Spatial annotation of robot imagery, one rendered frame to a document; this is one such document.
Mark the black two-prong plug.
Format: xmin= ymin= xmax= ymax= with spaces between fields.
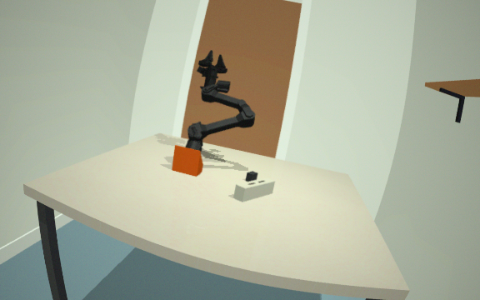
xmin=246 ymin=171 xmax=258 ymax=182

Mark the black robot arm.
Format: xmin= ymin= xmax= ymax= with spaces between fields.
xmin=186 ymin=78 xmax=256 ymax=151

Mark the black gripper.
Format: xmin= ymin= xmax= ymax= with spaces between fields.
xmin=198 ymin=50 xmax=228 ymax=80

